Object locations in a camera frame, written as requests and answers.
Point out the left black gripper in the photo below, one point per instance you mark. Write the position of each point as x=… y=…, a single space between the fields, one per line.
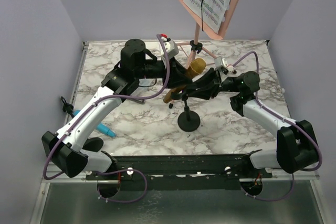
x=178 y=74

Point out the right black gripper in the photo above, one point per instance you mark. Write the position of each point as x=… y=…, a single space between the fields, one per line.
x=217 y=83

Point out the gold microphone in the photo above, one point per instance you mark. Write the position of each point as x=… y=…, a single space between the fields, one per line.
x=195 y=68

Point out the black desktop mic stand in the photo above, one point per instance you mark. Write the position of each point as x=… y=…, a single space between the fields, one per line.
x=188 y=120

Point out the blue microphone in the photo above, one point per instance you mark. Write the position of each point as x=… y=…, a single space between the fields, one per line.
x=105 y=130

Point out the black round-base mic stand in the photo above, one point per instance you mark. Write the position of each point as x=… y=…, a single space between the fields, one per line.
x=94 y=144

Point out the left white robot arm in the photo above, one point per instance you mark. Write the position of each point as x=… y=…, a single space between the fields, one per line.
x=65 y=147

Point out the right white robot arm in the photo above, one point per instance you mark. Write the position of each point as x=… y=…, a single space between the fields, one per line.
x=296 y=144

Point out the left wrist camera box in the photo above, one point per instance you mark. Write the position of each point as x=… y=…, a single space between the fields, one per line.
x=170 y=46

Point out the black mounting rail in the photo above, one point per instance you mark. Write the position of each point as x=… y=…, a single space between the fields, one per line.
x=180 y=172

